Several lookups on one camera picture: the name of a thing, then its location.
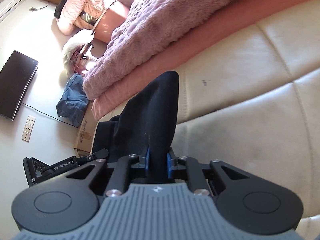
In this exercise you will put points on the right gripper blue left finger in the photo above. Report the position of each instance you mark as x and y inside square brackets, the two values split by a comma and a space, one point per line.
[144, 163]

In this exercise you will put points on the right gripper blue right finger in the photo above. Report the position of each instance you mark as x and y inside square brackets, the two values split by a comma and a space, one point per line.
[171, 163]

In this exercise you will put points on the black pants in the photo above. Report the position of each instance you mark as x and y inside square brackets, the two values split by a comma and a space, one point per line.
[148, 119]

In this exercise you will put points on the blue clothing bundle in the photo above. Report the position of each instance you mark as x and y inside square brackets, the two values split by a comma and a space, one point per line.
[74, 102]

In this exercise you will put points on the blue and brown cardboard box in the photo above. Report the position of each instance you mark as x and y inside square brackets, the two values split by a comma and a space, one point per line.
[86, 131]

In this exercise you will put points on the black flat television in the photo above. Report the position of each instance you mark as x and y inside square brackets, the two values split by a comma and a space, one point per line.
[16, 76]

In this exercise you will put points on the beige leather mattress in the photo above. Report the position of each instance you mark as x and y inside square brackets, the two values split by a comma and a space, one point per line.
[252, 100]

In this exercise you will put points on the white fluffy cloth pile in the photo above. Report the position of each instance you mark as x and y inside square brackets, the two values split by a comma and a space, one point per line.
[71, 51]

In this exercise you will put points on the fluffy pink blanket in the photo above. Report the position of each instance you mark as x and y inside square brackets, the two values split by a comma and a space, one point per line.
[150, 27]

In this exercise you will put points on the pink plastic storage bin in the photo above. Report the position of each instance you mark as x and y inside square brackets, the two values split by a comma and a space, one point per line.
[111, 18]

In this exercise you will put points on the pink padded jacket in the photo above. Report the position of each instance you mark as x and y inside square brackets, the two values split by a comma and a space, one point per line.
[83, 14]

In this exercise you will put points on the white air conditioner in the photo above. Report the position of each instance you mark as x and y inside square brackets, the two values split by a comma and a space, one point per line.
[7, 7]

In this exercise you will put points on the salmon pink bed sheet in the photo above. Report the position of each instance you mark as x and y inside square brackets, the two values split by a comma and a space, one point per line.
[221, 24]

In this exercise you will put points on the white wall socket panel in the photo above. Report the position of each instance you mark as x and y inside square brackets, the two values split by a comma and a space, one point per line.
[28, 128]

